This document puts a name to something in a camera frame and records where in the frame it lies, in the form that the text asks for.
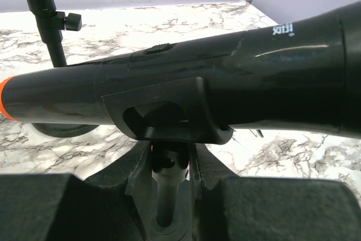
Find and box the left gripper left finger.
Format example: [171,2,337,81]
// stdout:
[1,141,150,240]

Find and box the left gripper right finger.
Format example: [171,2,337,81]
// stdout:
[190,144,360,240]

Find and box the black microphone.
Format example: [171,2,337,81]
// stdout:
[1,2,360,138]

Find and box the black stand of white microphone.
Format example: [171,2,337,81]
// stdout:
[27,0,97,138]

